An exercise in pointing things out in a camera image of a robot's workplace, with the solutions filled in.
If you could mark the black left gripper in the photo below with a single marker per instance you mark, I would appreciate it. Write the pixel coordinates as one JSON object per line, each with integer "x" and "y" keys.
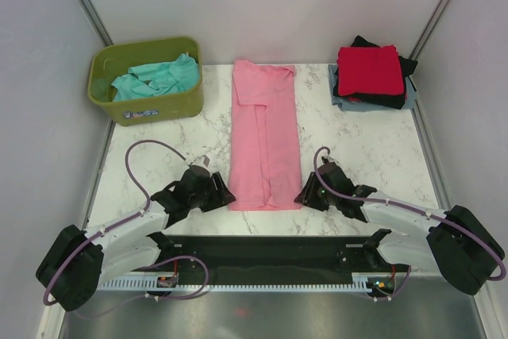
{"x": 220, "y": 197}

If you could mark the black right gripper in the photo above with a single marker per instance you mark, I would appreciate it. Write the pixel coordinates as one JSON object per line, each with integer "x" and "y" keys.
{"x": 306, "y": 196}

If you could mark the pink t shirt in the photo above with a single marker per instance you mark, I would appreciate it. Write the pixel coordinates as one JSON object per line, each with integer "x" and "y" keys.
{"x": 265, "y": 170}

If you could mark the olive green plastic bin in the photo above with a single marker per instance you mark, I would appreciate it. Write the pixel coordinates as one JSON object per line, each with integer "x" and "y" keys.
{"x": 115, "y": 60}

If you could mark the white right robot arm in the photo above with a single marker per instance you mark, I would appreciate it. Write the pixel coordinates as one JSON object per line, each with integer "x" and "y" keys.
{"x": 452, "y": 242}

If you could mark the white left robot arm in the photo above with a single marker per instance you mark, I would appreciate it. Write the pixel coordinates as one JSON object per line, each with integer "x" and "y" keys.
{"x": 81, "y": 260}

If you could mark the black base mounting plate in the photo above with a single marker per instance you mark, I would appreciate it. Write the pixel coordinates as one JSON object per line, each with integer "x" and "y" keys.
{"x": 288, "y": 260}

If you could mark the teal t shirt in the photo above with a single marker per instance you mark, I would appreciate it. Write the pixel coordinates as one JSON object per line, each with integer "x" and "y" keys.
{"x": 157, "y": 79}

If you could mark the red folded t shirt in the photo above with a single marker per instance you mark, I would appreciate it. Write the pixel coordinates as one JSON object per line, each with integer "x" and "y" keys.
{"x": 372, "y": 71}

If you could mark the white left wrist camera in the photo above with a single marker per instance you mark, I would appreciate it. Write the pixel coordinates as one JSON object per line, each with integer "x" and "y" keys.
{"x": 202, "y": 161}

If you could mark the white slotted cable duct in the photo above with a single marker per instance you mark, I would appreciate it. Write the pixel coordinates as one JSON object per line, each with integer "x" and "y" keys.
{"x": 150, "y": 282}

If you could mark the right aluminium frame post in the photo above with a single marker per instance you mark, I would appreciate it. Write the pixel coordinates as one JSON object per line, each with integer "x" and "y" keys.
{"x": 430, "y": 26}

